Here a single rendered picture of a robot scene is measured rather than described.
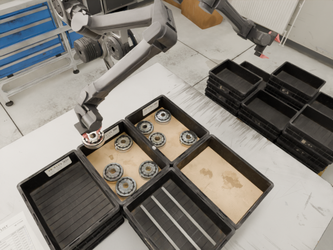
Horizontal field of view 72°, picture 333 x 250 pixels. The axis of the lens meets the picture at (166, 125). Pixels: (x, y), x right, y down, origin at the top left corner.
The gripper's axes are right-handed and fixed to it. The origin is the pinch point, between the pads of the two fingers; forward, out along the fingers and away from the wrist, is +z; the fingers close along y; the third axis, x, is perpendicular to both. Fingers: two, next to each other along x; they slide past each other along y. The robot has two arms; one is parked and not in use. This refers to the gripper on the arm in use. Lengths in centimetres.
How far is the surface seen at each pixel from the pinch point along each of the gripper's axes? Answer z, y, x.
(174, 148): 22.5, 34.6, -21.2
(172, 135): 22.8, 39.5, -14.1
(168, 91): 37, 72, 25
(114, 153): 22.5, 6.6, -2.1
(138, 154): 22.5, 16.3, -11.1
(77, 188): 22.2, -18.3, -7.0
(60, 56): 80, 42, 175
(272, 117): 69, 144, -36
